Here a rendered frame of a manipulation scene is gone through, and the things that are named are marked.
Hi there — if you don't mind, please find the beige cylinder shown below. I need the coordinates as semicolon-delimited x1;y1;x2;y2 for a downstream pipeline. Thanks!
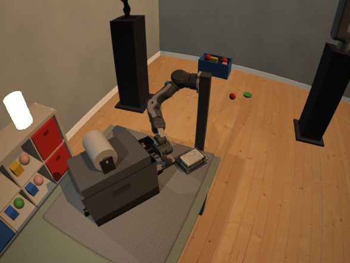
82;130;118;171

